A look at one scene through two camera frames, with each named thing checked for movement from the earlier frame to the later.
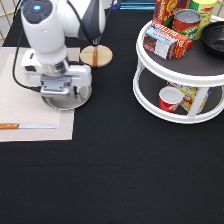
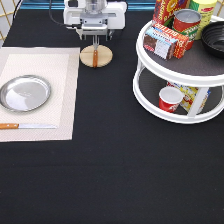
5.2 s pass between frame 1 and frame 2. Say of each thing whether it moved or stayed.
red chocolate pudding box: stayed
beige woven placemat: stayed
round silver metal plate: moved
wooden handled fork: stayed
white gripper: moved
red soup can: stayed
